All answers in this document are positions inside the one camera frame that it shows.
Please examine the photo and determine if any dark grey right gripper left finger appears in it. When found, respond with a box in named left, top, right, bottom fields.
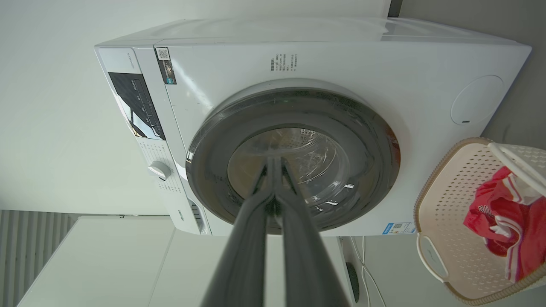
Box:
left=200, top=156, right=276, bottom=307

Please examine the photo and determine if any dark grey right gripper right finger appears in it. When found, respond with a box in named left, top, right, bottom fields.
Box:
left=276, top=157, right=351, bottom=307

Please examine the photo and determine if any white washing machine control knob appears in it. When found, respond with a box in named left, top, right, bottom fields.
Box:
left=148, top=161, right=172, bottom=181

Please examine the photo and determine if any round dark washing machine door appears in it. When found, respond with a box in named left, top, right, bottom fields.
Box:
left=186, top=87, right=401, bottom=235

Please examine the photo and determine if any white front-load washing machine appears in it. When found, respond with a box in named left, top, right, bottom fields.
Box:
left=94, top=17, right=532, bottom=237

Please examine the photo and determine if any white cabinet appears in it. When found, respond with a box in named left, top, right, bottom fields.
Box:
left=17, top=216, right=358, bottom=307

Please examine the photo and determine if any white perforated laundry basket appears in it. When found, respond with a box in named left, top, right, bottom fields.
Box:
left=414, top=137, right=546, bottom=306

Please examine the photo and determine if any red and white garment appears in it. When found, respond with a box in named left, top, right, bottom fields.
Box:
left=463, top=166, right=546, bottom=283

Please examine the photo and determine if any thin white cable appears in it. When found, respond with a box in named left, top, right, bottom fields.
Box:
left=351, top=235, right=388, bottom=307

